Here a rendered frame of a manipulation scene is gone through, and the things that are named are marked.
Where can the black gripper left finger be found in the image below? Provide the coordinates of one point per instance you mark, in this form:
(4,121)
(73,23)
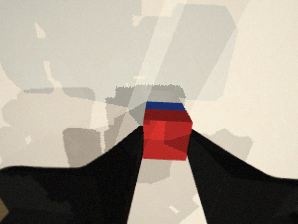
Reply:
(102,189)

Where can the red block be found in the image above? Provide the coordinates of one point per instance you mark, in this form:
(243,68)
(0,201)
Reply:
(166,134)

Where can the blue block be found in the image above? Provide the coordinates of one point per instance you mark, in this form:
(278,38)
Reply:
(165,106)

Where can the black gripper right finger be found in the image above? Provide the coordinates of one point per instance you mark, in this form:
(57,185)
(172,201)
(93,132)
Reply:
(233,192)

